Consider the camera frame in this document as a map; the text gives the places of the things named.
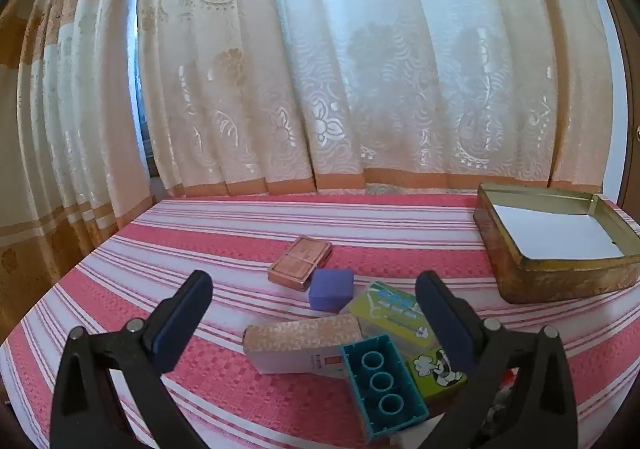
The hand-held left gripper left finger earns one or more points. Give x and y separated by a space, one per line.
182 319

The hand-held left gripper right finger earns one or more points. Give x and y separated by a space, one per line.
445 319

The green cow-print block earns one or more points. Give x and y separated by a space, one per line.
435 371

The yellow-green plastic box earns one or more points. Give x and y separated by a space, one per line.
390 314

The red block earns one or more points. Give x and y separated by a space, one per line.
511 377

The teal building brick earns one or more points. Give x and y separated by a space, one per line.
362 359

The gold tin box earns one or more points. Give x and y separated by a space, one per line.
550 279

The purple block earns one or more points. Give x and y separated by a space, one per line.
330 290

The long white cardboard box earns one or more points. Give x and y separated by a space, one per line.
300 341

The copper metal box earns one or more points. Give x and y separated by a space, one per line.
299 261

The pink striped cloth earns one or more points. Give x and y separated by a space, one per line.
200 239

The orange and cream curtain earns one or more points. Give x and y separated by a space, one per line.
60 129

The cream patterned curtain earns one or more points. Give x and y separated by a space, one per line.
350 54

